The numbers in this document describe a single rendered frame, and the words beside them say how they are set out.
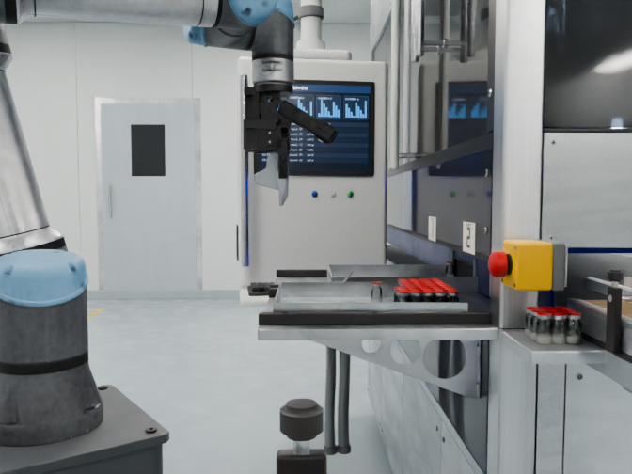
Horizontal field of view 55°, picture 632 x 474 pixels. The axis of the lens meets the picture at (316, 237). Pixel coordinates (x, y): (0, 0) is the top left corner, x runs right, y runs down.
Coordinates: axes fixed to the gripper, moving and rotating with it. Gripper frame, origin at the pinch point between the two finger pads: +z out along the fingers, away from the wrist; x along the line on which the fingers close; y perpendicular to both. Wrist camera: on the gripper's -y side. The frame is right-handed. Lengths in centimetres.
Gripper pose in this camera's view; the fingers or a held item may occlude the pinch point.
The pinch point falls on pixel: (285, 198)
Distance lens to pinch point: 109.9
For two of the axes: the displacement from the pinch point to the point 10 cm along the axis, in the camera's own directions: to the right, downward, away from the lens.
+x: 0.2, 0.6, -10.0
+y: -10.0, 0.0, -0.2
